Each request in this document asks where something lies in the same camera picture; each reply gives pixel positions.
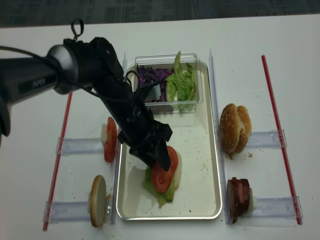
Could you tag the rear sesame bun top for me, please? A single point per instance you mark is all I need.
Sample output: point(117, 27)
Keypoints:
point(245, 128)

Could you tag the front sesame bun top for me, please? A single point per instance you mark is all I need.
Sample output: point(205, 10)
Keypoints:
point(229, 125)

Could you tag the red plastic strip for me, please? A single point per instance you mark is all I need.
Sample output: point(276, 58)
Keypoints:
point(298, 212)
point(58, 155)

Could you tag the left red plastic strip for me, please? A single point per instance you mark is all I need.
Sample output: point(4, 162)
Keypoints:
point(58, 155)

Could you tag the red tomato slice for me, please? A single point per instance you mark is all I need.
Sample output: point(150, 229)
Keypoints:
point(111, 141)
point(162, 179)

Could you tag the clear rail holding bun tops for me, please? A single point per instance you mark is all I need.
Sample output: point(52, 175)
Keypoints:
point(267, 139)

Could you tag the right red plastic strip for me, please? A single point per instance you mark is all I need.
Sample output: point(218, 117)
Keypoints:
point(298, 212)

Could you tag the shredded purple cabbage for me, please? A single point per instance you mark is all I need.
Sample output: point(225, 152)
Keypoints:
point(147, 75)

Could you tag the sesame bun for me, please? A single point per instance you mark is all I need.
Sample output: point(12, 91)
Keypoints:
point(245, 128)
point(229, 125)

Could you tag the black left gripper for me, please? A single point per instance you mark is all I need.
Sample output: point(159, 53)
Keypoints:
point(146, 137)

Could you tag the white pusher behind patties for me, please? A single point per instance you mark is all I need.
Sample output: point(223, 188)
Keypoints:
point(252, 202)

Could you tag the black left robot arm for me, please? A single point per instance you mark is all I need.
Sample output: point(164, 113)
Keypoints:
point(94, 68)

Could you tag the standing bun bottom slice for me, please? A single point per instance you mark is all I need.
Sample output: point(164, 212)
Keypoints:
point(97, 207)

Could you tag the clear plastic vegetable box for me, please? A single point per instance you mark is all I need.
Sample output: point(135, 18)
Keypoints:
point(167, 61)

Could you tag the rear dark meat patty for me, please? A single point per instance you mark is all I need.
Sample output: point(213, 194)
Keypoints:
point(244, 195)

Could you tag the clear rail holding bun bottom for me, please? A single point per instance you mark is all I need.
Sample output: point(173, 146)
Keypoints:
point(59, 211)

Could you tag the clear rail holding patties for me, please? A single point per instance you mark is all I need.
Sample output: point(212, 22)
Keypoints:
point(270, 212)

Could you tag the green lettuce in box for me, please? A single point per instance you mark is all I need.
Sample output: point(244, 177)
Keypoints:
point(181, 86)

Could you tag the metal serving tray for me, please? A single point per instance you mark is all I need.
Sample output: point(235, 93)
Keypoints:
point(198, 196)

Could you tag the clear rail holding tomato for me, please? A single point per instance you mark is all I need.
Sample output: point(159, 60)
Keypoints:
point(72, 146)

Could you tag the lettuce leaf on tray bun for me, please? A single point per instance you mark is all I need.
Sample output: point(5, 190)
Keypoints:
point(161, 197)

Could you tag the white pusher behind tomato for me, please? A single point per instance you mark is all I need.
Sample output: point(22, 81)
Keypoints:
point(103, 134)

